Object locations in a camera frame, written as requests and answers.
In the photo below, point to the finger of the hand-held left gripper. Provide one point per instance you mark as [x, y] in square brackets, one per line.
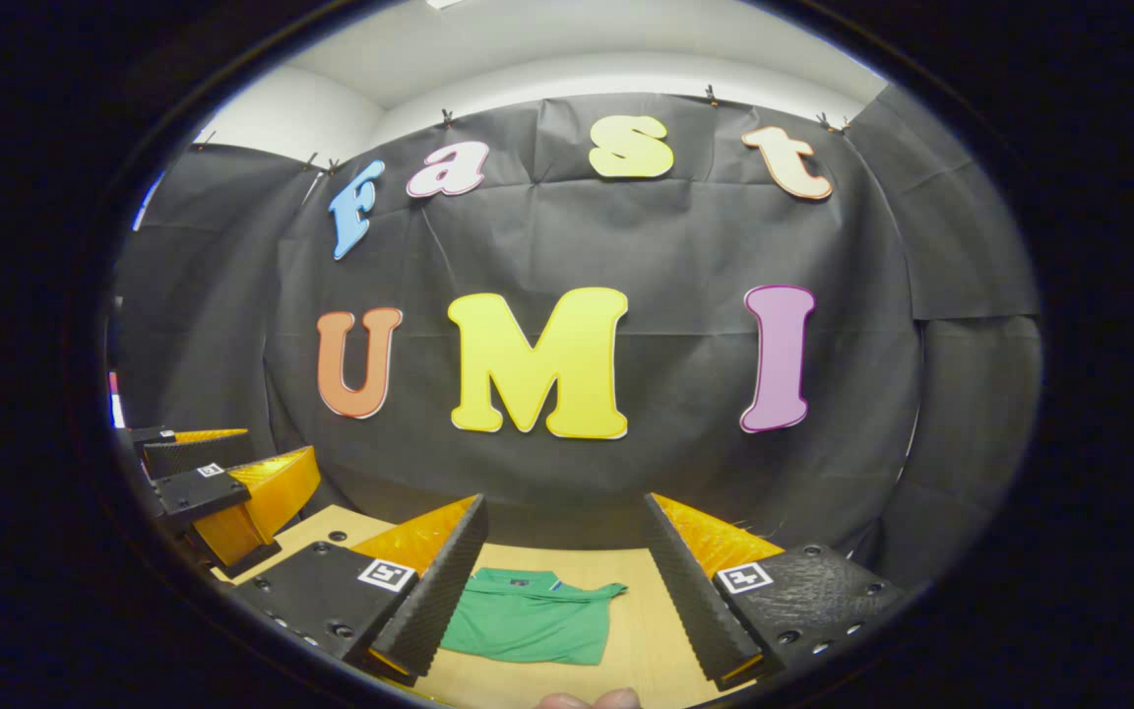
[198, 492]
[198, 455]

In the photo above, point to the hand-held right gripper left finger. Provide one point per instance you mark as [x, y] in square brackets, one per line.
[444, 591]

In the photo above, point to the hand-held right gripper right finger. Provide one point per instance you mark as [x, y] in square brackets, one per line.
[690, 601]

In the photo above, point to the green T-shirt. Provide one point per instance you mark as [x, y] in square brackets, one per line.
[528, 620]

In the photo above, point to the bright coloured strip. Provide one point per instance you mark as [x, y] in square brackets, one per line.
[117, 399]

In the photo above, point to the black backdrop cloth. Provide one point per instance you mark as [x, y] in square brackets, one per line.
[675, 246]

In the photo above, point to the row of backdrop clips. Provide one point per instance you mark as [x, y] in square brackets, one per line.
[711, 96]

